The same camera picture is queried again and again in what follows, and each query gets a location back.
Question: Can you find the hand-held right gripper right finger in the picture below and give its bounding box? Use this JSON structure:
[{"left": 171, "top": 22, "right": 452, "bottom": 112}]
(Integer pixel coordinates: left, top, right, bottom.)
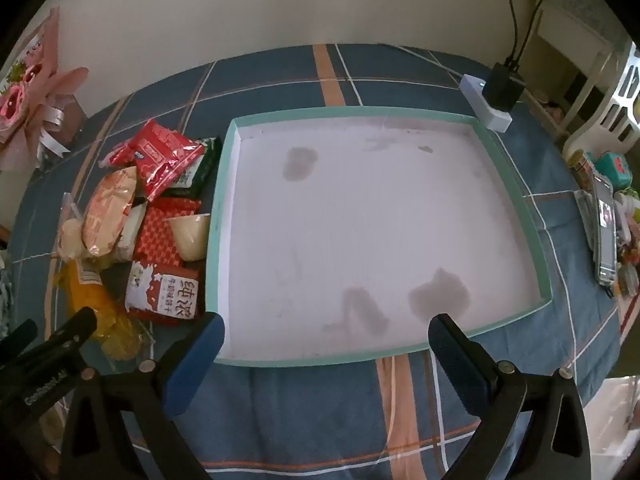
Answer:
[{"left": 427, "top": 312, "right": 593, "bottom": 480}]

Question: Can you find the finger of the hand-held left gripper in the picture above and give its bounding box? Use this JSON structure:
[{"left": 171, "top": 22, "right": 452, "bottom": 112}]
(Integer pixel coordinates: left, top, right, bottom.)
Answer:
[
  {"left": 0, "top": 319, "right": 39, "bottom": 361},
  {"left": 47, "top": 306, "right": 99, "bottom": 356}
]

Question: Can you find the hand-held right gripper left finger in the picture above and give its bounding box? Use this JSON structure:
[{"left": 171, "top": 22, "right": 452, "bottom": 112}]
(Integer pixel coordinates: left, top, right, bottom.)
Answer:
[{"left": 57, "top": 312, "right": 226, "bottom": 480}]

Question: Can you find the yellow chip bag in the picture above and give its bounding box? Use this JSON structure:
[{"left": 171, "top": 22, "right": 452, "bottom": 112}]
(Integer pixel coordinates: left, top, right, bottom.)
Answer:
[{"left": 55, "top": 257, "right": 151, "bottom": 361}]

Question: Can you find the red and white biscuit packet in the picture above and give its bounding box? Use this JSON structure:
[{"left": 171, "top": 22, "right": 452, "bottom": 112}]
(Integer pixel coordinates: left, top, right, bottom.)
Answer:
[{"left": 124, "top": 260, "right": 201, "bottom": 322}]

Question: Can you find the clear round pastry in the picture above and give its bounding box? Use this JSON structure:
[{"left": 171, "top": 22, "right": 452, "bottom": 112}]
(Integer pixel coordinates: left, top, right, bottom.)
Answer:
[{"left": 56, "top": 192, "right": 88, "bottom": 261}]

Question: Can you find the white and orange snack packet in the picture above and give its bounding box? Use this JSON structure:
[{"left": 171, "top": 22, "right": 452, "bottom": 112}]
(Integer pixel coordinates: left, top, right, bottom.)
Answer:
[{"left": 115, "top": 202, "right": 148, "bottom": 263}]

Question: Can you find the pale jelly cup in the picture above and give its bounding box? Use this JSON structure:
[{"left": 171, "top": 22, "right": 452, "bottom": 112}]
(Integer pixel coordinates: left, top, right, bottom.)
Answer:
[{"left": 164, "top": 213, "right": 212, "bottom": 262}]

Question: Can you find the red patterned snack packet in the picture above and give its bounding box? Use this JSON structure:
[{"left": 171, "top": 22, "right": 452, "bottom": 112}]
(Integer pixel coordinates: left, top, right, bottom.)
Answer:
[{"left": 132, "top": 197, "right": 202, "bottom": 266}]

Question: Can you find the peach striped snack packet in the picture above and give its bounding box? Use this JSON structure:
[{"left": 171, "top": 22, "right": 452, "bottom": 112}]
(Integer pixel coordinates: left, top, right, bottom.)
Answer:
[{"left": 81, "top": 167, "right": 141, "bottom": 260}]

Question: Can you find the teal-rimmed white tray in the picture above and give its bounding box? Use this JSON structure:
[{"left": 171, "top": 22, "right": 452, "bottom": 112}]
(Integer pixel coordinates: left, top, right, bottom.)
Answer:
[{"left": 202, "top": 105, "right": 553, "bottom": 367}]

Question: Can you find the pink snack packet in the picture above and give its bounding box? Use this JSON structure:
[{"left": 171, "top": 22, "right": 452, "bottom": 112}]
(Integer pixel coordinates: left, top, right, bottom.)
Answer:
[{"left": 97, "top": 142, "right": 132, "bottom": 168}]

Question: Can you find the green and white biscuit packet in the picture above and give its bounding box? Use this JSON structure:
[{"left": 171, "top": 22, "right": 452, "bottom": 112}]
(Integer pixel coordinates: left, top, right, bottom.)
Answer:
[{"left": 162, "top": 136, "right": 223, "bottom": 200}]

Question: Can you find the red glossy snack packet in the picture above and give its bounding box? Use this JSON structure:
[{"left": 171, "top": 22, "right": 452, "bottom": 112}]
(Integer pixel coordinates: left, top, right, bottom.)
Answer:
[{"left": 107, "top": 119, "right": 207, "bottom": 202}]

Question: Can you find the white storage bin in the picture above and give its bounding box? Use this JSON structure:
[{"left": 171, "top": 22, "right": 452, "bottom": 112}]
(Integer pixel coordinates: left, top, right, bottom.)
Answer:
[{"left": 582, "top": 377, "right": 640, "bottom": 480}]

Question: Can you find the grey patterned case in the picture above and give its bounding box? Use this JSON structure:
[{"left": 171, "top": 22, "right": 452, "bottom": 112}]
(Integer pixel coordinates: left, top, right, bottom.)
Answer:
[{"left": 572, "top": 190, "right": 601, "bottom": 253}]

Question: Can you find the smartphone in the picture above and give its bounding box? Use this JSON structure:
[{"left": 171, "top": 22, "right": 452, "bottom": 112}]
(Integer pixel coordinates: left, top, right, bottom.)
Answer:
[{"left": 590, "top": 170, "right": 618, "bottom": 283}]

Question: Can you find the brown box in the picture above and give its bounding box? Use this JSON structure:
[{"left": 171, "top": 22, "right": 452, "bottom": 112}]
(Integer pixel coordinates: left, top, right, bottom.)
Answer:
[{"left": 50, "top": 92, "right": 88, "bottom": 148}]

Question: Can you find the pile of small toys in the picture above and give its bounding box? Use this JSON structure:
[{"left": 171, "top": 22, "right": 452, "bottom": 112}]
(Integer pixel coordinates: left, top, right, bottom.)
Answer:
[{"left": 615, "top": 187, "right": 640, "bottom": 301}]

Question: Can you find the printed tin can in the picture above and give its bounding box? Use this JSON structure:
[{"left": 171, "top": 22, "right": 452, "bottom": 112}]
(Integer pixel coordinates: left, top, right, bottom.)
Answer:
[{"left": 567, "top": 149, "right": 596, "bottom": 188}]

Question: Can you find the pink flower bouquet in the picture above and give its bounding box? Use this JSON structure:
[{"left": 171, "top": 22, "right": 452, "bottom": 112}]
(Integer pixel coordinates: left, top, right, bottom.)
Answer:
[{"left": 0, "top": 7, "right": 91, "bottom": 173}]

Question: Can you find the white power strip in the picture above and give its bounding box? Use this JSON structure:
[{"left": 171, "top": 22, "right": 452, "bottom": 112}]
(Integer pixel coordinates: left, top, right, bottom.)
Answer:
[{"left": 459, "top": 74, "right": 513, "bottom": 133}]

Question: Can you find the teal toy box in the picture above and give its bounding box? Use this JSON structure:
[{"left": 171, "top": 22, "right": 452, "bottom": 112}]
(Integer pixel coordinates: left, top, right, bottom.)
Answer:
[{"left": 595, "top": 152, "right": 633, "bottom": 191}]

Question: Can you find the black charger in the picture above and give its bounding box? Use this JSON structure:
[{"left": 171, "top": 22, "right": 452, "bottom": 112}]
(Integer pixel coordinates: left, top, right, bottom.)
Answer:
[{"left": 481, "top": 61, "right": 527, "bottom": 113}]

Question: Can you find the blue plaid tablecloth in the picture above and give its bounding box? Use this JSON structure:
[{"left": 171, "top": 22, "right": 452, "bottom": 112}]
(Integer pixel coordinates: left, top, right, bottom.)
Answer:
[{"left": 10, "top": 44, "right": 631, "bottom": 480}]

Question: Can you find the white chair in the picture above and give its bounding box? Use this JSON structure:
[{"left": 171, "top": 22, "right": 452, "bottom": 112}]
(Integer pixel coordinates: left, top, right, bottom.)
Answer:
[{"left": 562, "top": 40, "right": 640, "bottom": 161}]

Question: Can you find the black cable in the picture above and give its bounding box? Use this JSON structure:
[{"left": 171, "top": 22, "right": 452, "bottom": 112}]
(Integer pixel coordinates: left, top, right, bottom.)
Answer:
[
  {"left": 502, "top": 0, "right": 521, "bottom": 66},
  {"left": 515, "top": 0, "right": 559, "bottom": 66}
]

